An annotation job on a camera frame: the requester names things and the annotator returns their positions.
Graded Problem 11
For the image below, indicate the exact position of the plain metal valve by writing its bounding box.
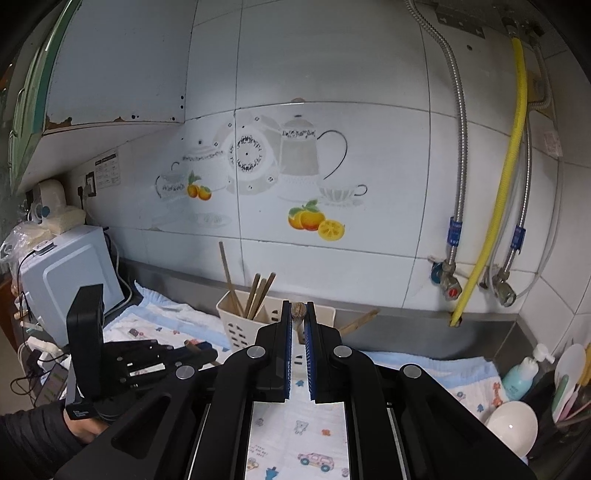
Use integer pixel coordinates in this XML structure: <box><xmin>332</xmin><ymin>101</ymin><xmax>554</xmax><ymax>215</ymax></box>
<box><xmin>489</xmin><ymin>268</ymin><xmax>518</xmax><ymax>308</ymax></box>

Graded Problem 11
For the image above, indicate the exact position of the white power strip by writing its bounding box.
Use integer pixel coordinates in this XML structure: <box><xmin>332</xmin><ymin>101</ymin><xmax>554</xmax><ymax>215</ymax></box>
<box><xmin>25</xmin><ymin>336</ymin><xmax>68</xmax><ymax>363</ymax></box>

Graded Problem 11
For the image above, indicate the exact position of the white bowl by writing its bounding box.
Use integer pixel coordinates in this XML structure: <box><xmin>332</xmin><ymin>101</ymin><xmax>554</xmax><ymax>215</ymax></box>
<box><xmin>486</xmin><ymin>401</ymin><xmax>539</xmax><ymax>460</ymax></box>

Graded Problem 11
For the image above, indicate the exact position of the white rice paddle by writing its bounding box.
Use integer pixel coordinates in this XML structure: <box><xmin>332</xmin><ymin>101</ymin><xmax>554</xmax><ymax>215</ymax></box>
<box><xmin>553</xmin><ymin>344</ymin><xmax>587</xmax><ymax>423</ymax></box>

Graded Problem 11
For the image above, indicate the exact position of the printed wall label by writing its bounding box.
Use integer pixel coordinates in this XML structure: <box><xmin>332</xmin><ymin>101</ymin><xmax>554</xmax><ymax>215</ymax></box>
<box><xmin>93</xmin><ymin>154</ymin><xmax>122</xmax><ymax>189</ymax></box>

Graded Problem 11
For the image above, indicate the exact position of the white microwave oven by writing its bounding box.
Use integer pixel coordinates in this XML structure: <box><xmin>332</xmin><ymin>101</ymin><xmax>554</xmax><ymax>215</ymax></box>
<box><xmin>19</xmin><ymin>225</ymin><xmax>126</xmax><ymax>326</ymax></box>

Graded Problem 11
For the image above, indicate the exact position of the clear plastic bag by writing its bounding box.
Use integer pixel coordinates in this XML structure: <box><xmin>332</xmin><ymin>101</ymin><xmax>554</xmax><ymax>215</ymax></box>
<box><xmin>0</xmin><ymin>220</ymin><xmax>44</xmax><ymax>296</ymax></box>

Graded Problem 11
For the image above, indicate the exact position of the bunch of wooden chopsticks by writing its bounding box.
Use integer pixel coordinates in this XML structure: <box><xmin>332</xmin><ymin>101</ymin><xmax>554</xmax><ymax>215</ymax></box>
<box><xmin>218</xmin><ymin>241</ymin><xmax>278</xmax><ymax>320</ymax></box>

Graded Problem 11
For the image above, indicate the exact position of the braided steel hose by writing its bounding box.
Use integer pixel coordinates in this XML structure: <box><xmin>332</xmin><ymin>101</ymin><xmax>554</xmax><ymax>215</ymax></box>
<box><xmin>501</xmin><ymin>18</ymin><xmax>552</xmax><ymax>278</ymax></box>
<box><xmin>404</xmin><ymin>0</ymin><xmax>468</xmax><ymax>273</ymax></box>

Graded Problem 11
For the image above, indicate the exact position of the light blue pump bottle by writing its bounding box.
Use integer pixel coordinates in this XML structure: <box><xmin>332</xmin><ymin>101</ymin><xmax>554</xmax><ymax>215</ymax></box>
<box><xmin>501</xmin><ymin>344</ymin><xmax>556</xmax><ymax>401</ymax></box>

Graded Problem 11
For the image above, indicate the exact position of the person's left hand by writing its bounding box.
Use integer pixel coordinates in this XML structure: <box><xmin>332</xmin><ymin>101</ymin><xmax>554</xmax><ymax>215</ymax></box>
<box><xmin>64</xmin><ymin>407</ymin><xmax>110</xmax><ymax>445</ymax></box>

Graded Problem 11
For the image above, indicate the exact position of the cream plastic utensil holder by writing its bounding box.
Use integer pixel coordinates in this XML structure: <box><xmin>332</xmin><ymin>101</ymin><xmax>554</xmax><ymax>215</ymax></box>
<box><xmin>217</xmin><ymin>290</ymin><xmax>336</xmax><ymax>370</ymax></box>

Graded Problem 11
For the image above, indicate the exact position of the wooden spatula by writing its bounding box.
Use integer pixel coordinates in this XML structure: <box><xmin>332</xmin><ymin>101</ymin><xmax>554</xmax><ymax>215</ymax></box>
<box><xmin>338</xmin><ymin>309</ymin><xmax>380</xmax><ymax>335</ymax></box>

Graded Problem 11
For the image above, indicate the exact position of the yellow gas hose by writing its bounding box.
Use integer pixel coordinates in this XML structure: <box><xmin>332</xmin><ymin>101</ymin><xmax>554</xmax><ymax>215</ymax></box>
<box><xmin>450</xmin><ymin>37</ymin><xmax>529</xmax><ymax>328</ymax></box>

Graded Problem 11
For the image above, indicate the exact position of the white plastic hose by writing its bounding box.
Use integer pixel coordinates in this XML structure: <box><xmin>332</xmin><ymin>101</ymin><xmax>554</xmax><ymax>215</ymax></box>
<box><xmin>519</xmin><ymin>124</ymin><xmax>565</xmax><ymax>298</ymax></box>

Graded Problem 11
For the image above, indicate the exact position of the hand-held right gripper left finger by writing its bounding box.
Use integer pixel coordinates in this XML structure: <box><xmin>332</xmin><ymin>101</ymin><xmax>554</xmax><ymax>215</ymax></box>
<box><xmin>55</xmin><ymin>300</ymin><xmax>293</xmax><ymax>480</ymax></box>

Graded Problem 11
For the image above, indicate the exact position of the wall cabinet with green door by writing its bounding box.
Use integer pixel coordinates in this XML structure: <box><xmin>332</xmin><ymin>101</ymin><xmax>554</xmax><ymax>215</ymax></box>
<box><xmin>8</xmin><ymin>0</ymin><xmax>197</xmax><ymax>192</ymax></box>

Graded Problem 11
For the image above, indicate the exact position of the pale green plastic utensil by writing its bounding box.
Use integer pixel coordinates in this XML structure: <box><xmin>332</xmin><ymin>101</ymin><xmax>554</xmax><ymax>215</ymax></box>
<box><xmin>554</xmin><ymin>374</ymin><xmax>570</xmax><ymax>423</ymax></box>

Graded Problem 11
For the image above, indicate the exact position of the grey water heater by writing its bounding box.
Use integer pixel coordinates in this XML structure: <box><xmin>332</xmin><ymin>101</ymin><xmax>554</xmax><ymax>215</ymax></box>
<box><xmin>434</xmin><ymin>0</ymin><xmax>488</xmax><ymax>40</ymax></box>

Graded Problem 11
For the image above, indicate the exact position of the white small appliance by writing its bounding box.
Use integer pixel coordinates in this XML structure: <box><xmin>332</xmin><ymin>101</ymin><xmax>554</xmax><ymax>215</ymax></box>
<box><xmin>28</xmin><ymin>180</ymin><xmax>88</xmax><ymax>237</ymax></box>

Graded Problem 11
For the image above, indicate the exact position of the dark utensil container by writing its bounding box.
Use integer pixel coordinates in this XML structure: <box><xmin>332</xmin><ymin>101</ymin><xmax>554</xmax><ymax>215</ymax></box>
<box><xmin>531</xmin><ymin>369</ymin><xmax>591</xmax><ymax>462</ymax></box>

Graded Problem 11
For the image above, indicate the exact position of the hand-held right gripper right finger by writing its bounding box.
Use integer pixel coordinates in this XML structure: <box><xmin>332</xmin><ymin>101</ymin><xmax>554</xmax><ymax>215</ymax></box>
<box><xmin>304</xmin><ymin>300</ymin><xmax>539</xmax><ymax>480</ymax></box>

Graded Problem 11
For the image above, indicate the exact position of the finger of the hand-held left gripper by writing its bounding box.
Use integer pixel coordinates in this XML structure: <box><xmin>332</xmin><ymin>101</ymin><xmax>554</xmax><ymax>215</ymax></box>
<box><xmin>110</xmin><ymin>340</ymin><xmax>219</xmax><ymax>366</ymax></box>
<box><xmin>115</xmin><ymin>357</ymin><xmax>206</xmax><ymax>392</ymax></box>

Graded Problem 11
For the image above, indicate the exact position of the white vehicle printed cloth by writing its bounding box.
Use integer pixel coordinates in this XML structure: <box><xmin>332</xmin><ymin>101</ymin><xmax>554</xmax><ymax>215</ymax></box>
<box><xmin>102</xmin><ymin>279</ymin><xmax>506</xmax><ymax>480</ymax></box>

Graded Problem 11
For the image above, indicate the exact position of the person's left forearm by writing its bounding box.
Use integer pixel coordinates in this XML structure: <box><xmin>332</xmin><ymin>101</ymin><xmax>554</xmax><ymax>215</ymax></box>
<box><xmin>0</xmin><ymin>398</ymin><xmax>86</xmax><ymax>480</ymax></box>

